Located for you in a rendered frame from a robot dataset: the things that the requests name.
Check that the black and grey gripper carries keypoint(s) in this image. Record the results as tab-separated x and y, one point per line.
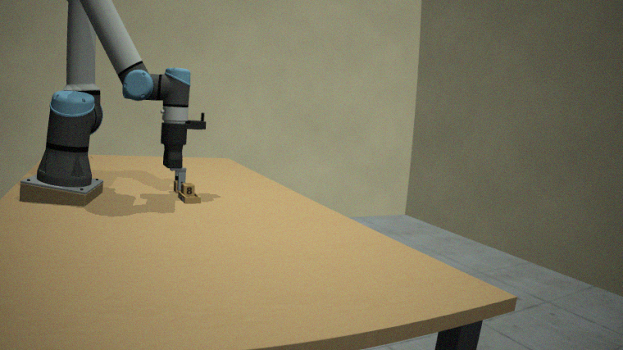
174	135

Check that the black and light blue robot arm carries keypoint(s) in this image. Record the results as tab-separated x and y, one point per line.
74	112

